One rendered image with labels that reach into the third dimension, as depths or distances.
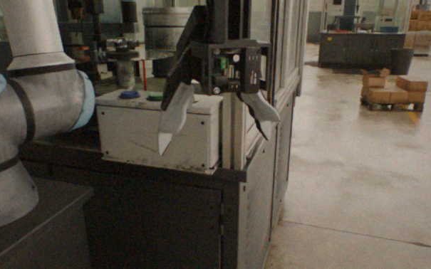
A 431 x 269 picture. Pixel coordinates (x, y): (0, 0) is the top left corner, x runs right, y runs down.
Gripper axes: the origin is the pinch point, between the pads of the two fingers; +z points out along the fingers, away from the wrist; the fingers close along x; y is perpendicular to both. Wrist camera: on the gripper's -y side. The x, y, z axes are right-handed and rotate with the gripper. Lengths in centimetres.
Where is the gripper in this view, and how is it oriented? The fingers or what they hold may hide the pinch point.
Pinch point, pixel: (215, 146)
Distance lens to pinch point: 45.9
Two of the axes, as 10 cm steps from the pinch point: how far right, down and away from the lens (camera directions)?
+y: 3.6, 3.1, -8.8
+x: 9.3, -1.2, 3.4
